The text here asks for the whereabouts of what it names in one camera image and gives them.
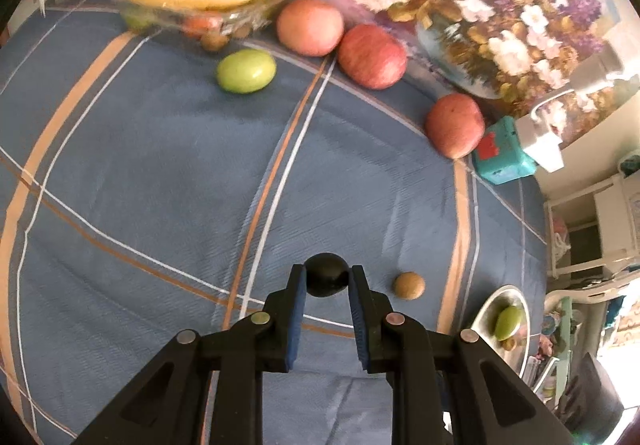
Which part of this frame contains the silver metal bowl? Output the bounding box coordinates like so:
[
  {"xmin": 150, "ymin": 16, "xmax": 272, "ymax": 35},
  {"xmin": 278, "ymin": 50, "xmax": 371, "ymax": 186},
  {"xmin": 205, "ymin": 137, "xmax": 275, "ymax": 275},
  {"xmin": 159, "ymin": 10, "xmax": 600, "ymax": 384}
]
[{"xmin": 470, "ymin": 284, "xmax": 532, "ymax": 383}]

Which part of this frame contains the pale pink apple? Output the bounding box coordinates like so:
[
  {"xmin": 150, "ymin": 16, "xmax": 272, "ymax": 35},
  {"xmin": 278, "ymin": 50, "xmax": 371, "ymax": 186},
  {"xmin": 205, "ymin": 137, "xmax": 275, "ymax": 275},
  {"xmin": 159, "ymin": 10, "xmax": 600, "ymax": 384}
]
[{"xmin": 276, "ymin": 0, "xmax": 345, "ymax": 57}]

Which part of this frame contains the small red fruit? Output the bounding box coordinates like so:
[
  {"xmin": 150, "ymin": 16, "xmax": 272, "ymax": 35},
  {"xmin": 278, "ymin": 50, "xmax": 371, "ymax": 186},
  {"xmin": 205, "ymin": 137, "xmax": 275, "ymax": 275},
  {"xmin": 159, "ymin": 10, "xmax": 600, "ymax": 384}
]
[{"xmin": 182, "ymin": 14, "xmax": 223, "ymax": 38}]

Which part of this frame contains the black plum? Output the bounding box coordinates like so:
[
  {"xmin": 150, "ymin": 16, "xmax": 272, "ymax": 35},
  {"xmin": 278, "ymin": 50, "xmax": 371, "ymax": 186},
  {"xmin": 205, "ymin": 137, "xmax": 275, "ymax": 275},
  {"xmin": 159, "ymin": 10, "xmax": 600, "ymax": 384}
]
[{"xmin": 304, "ymin": 252, "xmax": 350, "ymax": 297}]

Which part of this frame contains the large green jujube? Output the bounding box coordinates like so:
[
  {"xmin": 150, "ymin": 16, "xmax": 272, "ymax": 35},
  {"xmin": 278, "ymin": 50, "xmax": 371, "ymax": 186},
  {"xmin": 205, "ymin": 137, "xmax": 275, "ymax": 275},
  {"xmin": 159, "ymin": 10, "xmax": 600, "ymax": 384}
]
[{"xmin": 494, "ymin": 305, "xmax": 524, "ymax": 341}]

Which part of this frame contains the black chair back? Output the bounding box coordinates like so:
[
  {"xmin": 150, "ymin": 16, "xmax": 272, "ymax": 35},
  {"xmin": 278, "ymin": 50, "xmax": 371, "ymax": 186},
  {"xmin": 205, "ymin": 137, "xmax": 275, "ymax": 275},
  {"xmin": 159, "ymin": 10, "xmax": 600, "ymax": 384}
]
[{"xmin": 555, "ymin": 352, "xmax": 626, "ymax": 441}]

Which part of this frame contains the clear glass dish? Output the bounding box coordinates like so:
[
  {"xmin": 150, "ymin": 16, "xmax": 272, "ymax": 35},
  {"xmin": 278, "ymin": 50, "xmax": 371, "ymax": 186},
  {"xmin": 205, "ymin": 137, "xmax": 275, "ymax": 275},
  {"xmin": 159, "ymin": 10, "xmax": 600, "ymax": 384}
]
[{"xmin": 111, "ymin": 0, "xmax": 296, "ymax": 38}]

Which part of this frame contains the teal plastic box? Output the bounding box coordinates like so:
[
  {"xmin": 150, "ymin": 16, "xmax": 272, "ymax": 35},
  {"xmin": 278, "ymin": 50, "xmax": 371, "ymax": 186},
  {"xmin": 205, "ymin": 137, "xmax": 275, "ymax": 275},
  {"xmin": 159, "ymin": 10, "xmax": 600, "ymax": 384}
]
[{"xmin": 472, "ymin": 116, "xmax": 538, "ymax": 186}]

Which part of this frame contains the dark red apple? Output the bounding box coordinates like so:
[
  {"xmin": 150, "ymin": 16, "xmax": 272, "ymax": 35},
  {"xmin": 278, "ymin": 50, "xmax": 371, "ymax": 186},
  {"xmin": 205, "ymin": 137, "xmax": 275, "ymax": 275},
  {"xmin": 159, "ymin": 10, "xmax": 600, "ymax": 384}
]
[{"xmin": 337, "ymin": 24, "xmax": 408, "ymax": 90}]

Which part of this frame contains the large red apple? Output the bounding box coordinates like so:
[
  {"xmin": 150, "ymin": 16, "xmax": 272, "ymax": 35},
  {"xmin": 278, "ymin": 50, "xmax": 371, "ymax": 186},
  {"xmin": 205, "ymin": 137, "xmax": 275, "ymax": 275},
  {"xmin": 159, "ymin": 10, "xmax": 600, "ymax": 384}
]
[{"xmin": 425, "ymin": 93, "xmax": 486, "ymax": 160}]

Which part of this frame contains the white shelf frame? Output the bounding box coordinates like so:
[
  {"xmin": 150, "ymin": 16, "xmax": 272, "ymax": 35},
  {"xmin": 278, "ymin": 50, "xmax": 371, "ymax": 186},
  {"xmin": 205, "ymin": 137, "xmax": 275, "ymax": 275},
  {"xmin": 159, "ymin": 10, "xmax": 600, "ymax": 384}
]
[{"xmin": 542, "ymin": 172, "xmax": 640, "ymax": 278}]

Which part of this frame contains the white chair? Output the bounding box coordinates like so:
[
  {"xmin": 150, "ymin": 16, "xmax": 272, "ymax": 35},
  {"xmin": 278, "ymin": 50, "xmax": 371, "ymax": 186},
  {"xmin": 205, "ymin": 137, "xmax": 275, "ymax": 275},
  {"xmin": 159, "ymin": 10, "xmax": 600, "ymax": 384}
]
[{"xmin": 545, "ymin": 270, "xmax": 640, "ymax": 313}]

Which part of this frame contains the white power adapter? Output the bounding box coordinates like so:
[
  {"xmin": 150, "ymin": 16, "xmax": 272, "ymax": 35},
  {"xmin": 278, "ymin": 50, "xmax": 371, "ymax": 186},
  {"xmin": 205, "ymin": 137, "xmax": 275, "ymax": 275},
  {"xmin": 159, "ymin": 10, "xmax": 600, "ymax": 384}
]
[{"xmin": 515, "ymin": 115, "xmax": 565, "ymax": 173}]

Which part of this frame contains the blue plaid tablecloth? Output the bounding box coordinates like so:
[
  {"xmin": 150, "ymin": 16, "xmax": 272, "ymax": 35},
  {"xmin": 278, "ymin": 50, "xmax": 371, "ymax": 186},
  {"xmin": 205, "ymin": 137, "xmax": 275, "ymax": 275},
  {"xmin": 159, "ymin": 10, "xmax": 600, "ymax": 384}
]
[{"xmin": 0, "ymin": 0, "xmax": 548, "ymax": 445}]

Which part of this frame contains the small green fruit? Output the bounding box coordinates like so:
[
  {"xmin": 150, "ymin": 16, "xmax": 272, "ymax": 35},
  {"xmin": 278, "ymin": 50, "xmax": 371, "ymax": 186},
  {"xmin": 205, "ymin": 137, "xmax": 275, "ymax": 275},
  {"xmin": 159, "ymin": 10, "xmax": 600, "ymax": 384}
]
[{"xmin": 122, "ymin": 10, "xmax": 153, "ymax": 32}]

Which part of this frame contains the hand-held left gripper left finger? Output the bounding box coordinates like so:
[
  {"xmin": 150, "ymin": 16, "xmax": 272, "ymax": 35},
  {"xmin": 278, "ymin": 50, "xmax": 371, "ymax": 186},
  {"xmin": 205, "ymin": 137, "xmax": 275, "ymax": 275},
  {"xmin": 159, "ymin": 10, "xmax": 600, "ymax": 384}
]
[{"xmin": 75, "ymin": 264, "xmax": 307, "ymax": 445}]

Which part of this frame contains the green board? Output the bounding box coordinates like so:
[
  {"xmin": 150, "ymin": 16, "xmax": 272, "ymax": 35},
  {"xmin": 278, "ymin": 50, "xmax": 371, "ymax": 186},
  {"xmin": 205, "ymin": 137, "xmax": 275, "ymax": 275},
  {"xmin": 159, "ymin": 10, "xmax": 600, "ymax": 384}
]
[{"xmin": 559, "ymin": 297, "xmax": 575, "ymax": 378}]

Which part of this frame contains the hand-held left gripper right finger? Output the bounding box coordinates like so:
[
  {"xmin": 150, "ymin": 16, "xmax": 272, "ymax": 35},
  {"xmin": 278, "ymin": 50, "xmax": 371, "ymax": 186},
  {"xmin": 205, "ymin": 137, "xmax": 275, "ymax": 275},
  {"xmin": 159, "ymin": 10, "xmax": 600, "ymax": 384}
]
[{"xmin": 350, "ymin": 265, "xmax": 576, "ymax": 445}]

